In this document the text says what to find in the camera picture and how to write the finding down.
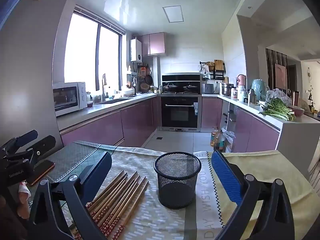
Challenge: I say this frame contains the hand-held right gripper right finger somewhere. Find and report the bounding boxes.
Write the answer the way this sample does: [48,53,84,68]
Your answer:
[211,150,295,240]

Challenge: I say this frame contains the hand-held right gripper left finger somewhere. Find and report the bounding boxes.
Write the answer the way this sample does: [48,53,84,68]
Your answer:
[29,151,113,240]

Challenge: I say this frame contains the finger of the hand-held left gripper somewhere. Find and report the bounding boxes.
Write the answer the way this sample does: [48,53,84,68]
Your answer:
[0,130,38,153]
[5,135,56,162]

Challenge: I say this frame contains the bundle of wooden chopsticks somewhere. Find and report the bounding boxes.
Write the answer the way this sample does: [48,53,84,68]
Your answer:
[71,169,149,240]

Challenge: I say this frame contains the black mesh holder cup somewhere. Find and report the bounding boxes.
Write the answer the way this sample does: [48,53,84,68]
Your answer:
[153,151,202,209]

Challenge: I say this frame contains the person's left forearm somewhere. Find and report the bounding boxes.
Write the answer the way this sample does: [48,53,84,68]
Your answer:
[0,195,28,240]

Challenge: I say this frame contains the person's left hand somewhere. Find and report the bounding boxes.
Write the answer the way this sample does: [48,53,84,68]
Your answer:
[16,182,32,219]

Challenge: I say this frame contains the smartphone with orange case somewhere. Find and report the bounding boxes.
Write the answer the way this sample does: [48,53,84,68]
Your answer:
[26,159,56,186]

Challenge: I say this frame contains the crumpled plastic bag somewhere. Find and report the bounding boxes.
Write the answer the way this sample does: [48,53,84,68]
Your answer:
[222,129,235,150]

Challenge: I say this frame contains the yellow cooking oil bottle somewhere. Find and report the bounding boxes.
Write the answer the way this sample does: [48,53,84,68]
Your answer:
[210,127,220,148]

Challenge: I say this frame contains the pink base cabinet run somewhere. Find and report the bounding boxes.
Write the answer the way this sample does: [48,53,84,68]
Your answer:
[59,95,162,148]
[201,96,280,153]

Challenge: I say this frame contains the white toaster oven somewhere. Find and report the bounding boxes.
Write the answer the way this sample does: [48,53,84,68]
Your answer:
[52,82,88,117]

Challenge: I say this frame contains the grey refrigerator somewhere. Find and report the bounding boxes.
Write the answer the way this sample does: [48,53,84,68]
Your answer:
[0,0,77,150]

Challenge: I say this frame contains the printed patchwork tablecloth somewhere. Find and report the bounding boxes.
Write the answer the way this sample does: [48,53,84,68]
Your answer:
[29,140,319,240]

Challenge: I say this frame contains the black integrated stove with oven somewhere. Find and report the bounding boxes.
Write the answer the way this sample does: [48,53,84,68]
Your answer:
[161,73,203,132]

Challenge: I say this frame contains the steel sink faucet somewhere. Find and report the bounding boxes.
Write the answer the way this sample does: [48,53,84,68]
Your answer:
[101,73,109,103]

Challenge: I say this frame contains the bunch of green vegetables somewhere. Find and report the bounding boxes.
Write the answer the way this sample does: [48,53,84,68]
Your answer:
[260,98,297,122]

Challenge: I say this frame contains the stainless steel pot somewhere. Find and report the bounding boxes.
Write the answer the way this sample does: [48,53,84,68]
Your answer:
[220,82,234,96]

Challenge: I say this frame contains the pale green kitchen appliance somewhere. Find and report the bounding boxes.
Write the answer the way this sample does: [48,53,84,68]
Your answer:
[251,79,270,100]

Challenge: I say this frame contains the clear plastic bag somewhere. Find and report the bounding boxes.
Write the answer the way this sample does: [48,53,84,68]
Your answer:
[265,88,293,107]

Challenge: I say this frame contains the reddish bowl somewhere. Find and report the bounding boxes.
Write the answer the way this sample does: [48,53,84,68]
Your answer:
[287,106,305,117]

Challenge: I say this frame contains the hanging black pan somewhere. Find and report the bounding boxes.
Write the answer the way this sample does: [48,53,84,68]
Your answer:
[144,67,153,85]

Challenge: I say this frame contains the kitchen window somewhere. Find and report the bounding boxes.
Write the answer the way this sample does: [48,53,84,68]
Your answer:
[64,5,125,92]

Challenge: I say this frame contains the white vertical pipe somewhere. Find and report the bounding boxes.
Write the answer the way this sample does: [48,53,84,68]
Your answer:
[152,56,160,94]

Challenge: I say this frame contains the striped curtain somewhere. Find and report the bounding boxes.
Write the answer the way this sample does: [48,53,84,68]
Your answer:
[265,49,288,90]

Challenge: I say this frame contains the ceiling light panel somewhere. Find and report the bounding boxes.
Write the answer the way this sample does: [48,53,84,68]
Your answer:
[162,5,185,23]

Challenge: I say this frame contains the black wall rack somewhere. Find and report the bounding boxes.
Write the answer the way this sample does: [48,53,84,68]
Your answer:
[199,60,227,80]

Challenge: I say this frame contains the pink wall picture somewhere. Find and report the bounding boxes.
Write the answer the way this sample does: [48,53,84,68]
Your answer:
[275,63,287,90]

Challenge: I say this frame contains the white wall water heater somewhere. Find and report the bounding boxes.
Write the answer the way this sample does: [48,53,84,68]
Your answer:
[130,39,143,62]

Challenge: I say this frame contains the pink wall cabinet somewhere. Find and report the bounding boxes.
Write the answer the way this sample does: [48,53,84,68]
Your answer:
[138,32,166,56]

